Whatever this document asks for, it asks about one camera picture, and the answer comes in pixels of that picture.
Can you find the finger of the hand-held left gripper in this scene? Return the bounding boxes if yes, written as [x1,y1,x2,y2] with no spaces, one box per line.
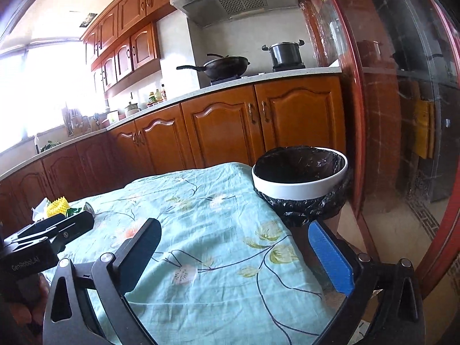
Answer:
[50,223,95,253]
[16,211,95,241]

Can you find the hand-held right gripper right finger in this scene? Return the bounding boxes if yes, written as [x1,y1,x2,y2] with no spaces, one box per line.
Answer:
[308,220,425,345]

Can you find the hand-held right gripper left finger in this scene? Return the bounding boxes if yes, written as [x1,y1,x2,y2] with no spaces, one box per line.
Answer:
[42,218,162,345]

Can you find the yellow green snack wrapper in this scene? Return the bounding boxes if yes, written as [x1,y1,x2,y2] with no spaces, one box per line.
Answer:
[65,203,95,219]

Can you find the white bin with black bag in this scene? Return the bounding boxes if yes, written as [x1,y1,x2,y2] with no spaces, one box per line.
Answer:
[251,145,353,229]

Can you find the person's left hand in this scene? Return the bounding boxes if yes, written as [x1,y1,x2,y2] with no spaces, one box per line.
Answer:
[5,275,50,336]

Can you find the yellow foam fruit net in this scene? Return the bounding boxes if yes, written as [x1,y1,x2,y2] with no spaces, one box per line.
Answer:
[46,196,70,218]

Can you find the white crumpled tissue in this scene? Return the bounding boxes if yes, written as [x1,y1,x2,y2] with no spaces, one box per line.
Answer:
[30,198,49,221]

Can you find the teal floral tablecloth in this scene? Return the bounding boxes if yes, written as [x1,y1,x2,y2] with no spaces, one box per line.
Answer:
[30,162,340,345]

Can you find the utensil rack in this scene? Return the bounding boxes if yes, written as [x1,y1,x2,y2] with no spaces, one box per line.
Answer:
[63,106,97,135]

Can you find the kitchen window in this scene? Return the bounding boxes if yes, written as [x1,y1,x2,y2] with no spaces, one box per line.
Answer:
[0,39,105,152]

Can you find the wooden base cabinets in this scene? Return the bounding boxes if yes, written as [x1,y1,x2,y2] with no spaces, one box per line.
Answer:
[0,75,344,231]

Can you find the red framed glass door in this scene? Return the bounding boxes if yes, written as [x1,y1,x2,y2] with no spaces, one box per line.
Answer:
[298,0,460,295]

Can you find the yellow board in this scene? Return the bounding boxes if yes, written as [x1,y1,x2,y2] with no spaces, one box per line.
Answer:
[413,99,437,160]

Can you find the white kitchen countertop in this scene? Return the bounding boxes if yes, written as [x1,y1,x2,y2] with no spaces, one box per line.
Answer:
[0,65,342,182]

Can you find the black gas stove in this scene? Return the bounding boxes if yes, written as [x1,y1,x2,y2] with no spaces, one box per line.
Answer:
[209,64,307,86]

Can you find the black wok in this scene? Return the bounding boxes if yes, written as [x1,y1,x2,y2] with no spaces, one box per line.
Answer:
[176,54,251,80]

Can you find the steel pot with lid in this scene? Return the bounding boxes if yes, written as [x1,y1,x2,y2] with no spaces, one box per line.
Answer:
[262,39,306,70]

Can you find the wooden wall cabinets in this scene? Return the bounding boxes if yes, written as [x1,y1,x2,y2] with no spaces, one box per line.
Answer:
[81,0,223,92]

